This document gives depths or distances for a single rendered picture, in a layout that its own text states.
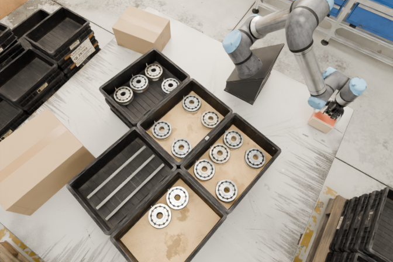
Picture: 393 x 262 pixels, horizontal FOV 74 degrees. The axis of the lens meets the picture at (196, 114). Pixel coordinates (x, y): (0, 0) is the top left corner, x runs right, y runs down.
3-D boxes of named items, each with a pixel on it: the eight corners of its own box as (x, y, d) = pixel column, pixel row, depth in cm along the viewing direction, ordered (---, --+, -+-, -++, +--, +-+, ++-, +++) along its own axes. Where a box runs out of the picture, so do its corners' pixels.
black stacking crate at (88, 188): (138, 134, 138) (135, 126, 128) (178, 173, 129) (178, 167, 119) (75, 190, 124) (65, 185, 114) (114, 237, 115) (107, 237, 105)
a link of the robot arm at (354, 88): (354, 72, 123) (371, 82, 120) (342, 85, 132) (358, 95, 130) (347, 83, 120) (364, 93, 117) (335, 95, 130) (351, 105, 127)
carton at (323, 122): (316, 103, 161) (322, 97, 155) (335, 113, 159) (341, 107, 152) (307, 123, 155) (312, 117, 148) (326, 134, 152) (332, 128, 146)
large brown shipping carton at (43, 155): (63, 124, 151) (47, 107, 133) (96, 158, 143) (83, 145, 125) (-3, 174, 137) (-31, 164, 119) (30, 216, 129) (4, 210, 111)
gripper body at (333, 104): (321, 114, 143) (331, 103, 132) (326, 103, 147) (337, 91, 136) (334, 121, 142) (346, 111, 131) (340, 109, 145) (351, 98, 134)
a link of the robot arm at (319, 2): (230, 33, 146) (307, 3, 96) (246, 16, 149) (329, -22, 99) (242, 50, 150) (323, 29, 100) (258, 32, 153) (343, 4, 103)
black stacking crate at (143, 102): (156, 59, 161) (154, 47, 151) (190, 88, 152) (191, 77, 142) (104, 100, 147) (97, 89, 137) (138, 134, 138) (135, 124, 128)
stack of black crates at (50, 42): (82, 44, 250) (62, 4, 210) (106, 58, 243) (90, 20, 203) (50, 72, 234) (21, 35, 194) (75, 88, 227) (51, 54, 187)
